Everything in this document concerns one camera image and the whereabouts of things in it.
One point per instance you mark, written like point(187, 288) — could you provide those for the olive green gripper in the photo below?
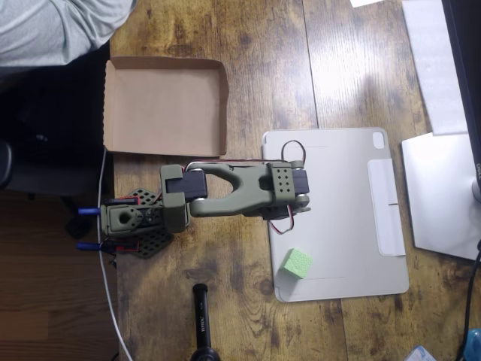
point(275, 215)

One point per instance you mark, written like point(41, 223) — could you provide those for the light green foam cube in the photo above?
point(297, 263)

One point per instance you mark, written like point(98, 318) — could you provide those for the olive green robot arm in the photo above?
point(240, 192)

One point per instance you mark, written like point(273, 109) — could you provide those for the brown cardboard tray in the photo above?
point(161, 109)

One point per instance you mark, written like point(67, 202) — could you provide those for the beige tablet case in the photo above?
point(338, 225)

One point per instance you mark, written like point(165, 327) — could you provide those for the silver monitor stand base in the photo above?
point(439, 195)

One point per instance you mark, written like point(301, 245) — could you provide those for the light blue packet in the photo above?
point(421, 355)

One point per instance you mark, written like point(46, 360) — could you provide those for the white foam strip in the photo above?
point(432, 64)

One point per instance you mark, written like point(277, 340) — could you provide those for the white paper sheet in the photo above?
point(366, 2)

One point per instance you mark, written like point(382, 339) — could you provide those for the blue round object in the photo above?
point(474, 344)

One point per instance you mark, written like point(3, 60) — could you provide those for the black computer monitor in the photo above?
point(464, 56)

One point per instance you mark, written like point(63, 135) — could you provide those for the black chair armrest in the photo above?
point(4, 165)

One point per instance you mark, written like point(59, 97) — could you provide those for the grey shirt of person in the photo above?
point(41, 26)

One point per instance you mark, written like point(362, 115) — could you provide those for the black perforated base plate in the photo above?
point(154, 245)

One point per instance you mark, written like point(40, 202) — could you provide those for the black camera stand pole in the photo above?
point(202, 323)

